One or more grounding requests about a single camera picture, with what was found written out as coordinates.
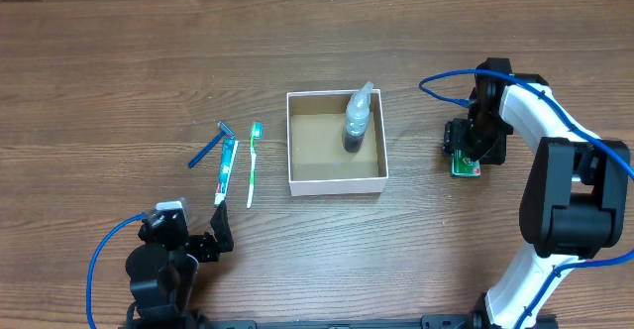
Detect green soap packet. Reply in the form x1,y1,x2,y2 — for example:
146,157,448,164
450,150,481,177

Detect blue disposable razor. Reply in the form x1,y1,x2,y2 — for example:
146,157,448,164
187,121,235,168

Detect clear bottle with dark liquid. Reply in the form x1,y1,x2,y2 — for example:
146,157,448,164
343,81,373,153

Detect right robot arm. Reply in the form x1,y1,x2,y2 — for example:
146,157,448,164
443,57,633,328

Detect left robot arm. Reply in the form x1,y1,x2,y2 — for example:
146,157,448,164
126,198,234,329

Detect teal toothpaste tube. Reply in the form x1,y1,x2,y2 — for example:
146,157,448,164
214,139,239,206

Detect green white toothbrush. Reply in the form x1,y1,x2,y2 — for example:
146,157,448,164
247,122,263,209

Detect white cardboard box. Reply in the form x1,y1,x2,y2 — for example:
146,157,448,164
286,89,389,196

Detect left blue cable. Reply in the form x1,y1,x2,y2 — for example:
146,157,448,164
85,211,150,329

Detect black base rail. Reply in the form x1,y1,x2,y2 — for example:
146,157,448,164
198,314,474,329

